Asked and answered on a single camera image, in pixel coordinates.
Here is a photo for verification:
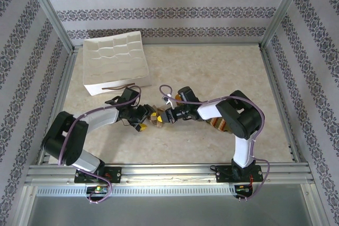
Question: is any brown argyle sock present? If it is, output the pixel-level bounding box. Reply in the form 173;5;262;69
149;106;168;129

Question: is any olive green striped sock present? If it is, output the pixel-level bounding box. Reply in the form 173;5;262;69
172;93;235;134

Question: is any white divided organizer box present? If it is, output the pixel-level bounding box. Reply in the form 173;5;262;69
83;30;153;96

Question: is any grey metal shelf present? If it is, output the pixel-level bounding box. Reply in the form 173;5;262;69
26;196;320;226

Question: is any brown box handle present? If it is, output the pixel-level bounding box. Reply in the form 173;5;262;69
102;83;136;91

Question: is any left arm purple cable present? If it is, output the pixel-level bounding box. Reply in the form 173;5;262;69
59;85;142;166

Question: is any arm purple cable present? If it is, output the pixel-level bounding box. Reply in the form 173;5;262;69
59;85;142;166
158;85;271;200

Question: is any aluminium mounting rail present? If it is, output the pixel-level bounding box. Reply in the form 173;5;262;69
25;164;312;184

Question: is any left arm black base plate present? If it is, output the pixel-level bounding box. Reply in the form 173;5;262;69
74;166;122;184

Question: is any perforated metal cable tray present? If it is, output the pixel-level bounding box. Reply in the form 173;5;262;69
35;185;238;197

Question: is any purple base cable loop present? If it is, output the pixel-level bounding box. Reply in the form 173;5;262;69
79;174;114;205

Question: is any aluminium frame side rail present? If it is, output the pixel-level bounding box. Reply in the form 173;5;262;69
37;47;80;166
261;46;304;165

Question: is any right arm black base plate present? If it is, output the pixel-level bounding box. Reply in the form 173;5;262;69
215;165;263;184

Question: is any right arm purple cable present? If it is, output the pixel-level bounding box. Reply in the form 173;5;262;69
158;85;271;200

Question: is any aluminium frame post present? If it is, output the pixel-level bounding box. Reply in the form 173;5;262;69
22;0;76;53
259;0;316;51

